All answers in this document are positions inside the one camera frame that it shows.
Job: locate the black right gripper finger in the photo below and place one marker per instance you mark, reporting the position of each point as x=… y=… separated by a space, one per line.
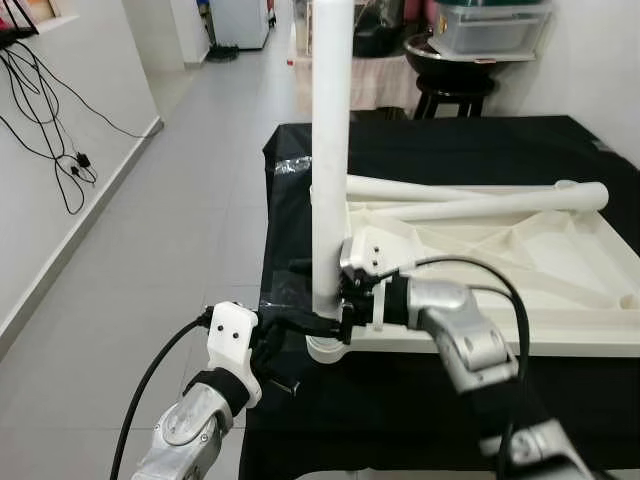
x=320 y=323
x=302 y=268

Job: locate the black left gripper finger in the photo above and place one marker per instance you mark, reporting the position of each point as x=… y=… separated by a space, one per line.
x=275 y=330

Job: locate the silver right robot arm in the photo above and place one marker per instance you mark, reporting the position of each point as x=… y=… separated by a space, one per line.
x=460 y=340

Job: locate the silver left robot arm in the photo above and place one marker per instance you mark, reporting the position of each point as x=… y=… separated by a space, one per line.
x=185 y=425

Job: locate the white plastic children table top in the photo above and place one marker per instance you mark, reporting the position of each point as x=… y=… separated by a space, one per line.
x=560 y=270

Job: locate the clear tape strip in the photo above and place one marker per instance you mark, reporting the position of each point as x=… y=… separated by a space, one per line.
x=280 y=298

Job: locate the clear plastic bag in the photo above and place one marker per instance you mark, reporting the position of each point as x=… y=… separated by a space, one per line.
x=290 y=165

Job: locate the black tablecloth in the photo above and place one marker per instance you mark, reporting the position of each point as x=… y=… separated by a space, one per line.
x=380 y=410

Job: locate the pink cloth covered table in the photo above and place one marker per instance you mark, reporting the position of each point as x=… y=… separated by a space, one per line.
x=375 y=85

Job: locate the black stool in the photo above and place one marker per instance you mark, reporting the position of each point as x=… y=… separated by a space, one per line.
x=455 y=95

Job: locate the black bowl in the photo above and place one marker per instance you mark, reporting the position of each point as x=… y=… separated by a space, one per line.
x=455 y=68

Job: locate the white refrigerator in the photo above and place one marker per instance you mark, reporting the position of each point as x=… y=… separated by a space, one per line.
x=240 y=20

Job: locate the small clear plastic packet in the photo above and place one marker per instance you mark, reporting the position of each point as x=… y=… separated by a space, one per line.
x=605 y=146

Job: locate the clear plastic storage box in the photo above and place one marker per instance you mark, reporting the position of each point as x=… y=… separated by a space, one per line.
x=495 y=28

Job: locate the black electronic device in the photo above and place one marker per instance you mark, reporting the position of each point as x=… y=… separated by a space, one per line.
x=15 y=36

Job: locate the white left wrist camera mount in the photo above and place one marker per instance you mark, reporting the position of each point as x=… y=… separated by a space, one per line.
x=232 y=345

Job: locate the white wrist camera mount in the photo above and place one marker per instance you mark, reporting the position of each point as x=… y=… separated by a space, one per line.
x=375 y=245
x=232 y=345

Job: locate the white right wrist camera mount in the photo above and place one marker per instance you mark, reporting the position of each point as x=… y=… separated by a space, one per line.
x=375 y=245

